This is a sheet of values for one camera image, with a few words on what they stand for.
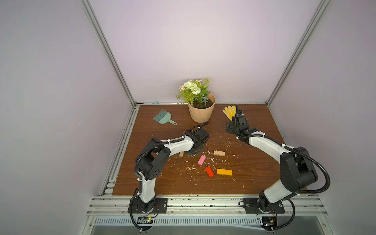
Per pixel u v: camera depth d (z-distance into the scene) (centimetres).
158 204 74
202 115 100
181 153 91
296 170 44
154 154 54
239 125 70
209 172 84
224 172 84
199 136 75
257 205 72
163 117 111
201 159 89
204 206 74
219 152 93
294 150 47
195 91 86
